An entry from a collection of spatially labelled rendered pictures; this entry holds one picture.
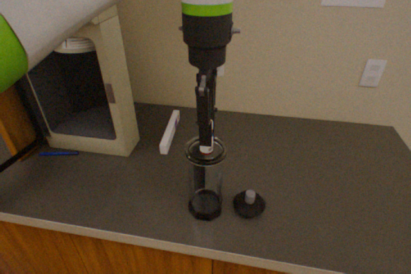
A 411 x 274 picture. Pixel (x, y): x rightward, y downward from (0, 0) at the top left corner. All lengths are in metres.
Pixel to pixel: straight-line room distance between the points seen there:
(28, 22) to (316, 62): 1.04
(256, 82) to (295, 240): 0.69
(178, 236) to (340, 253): 0.41
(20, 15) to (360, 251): 0.83
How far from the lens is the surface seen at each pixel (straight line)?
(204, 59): 0.50
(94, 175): 0.98
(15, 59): 0.33
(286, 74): 1.20
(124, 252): 0.94
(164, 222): 0.79
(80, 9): 0.39
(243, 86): 1.22
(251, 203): 0.79
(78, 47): 0.90
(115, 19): 0.88
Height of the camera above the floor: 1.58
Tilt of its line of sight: 34 degrees down
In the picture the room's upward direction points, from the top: straight up
